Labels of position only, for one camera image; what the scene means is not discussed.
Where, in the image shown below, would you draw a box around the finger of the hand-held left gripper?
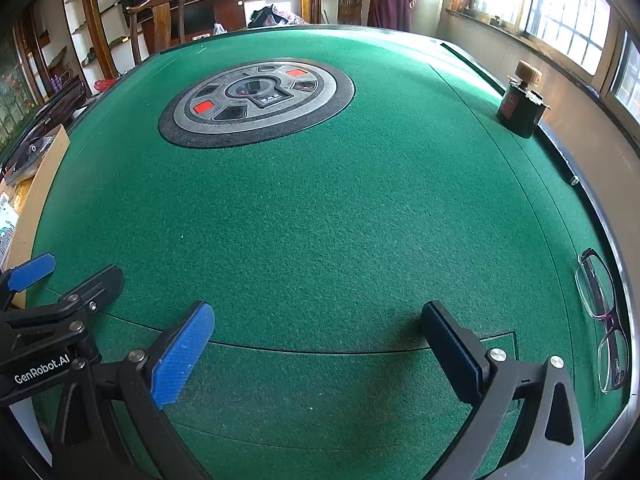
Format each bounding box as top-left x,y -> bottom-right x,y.
0,252 -> 57,307
0,266 -> 124,336

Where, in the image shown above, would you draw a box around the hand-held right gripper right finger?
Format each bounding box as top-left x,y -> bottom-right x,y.
421,301 -> 586,480

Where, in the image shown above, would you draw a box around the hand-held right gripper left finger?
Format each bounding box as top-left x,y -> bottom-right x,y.
50,300 -> 217,480

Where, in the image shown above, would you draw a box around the cardboard box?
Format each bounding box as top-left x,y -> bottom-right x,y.
0,124 -> 71,308

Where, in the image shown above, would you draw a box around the cartoon print tissue pack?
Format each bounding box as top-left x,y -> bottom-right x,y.
0,210 -> 18,266

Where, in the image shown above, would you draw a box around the black foil packet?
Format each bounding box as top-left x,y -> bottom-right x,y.
0,127 -> 57,183

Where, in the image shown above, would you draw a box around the green felt mahjong table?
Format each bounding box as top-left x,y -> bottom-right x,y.
20,24 -> 638,480

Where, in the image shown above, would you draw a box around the round table control panel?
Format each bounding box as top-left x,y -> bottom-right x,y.
158,58 -> 356,149

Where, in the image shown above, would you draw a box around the dark jar with cork lid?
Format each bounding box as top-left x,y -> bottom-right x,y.
496,60 -> 551,139

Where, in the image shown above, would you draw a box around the wooden armchair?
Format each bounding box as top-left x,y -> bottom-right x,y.
125,0 -> 193,68

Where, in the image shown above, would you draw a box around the pile of clothes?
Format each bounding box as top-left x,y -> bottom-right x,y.
247,4 -> 311,28

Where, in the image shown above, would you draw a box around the window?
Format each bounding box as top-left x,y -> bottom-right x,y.
450,0 -> 640,111

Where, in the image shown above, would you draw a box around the purple garment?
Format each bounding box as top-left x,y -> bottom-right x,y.
370,0 -> 418,33

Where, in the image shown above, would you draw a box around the purple frame eyeglasses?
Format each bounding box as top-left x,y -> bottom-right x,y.
574,248 -> 631,394

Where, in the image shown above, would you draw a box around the floral wall painting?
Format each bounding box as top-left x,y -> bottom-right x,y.
0,35 -> 36,151

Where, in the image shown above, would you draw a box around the wooden wall shelf unit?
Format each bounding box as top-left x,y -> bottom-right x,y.
15,0 -> 136,106

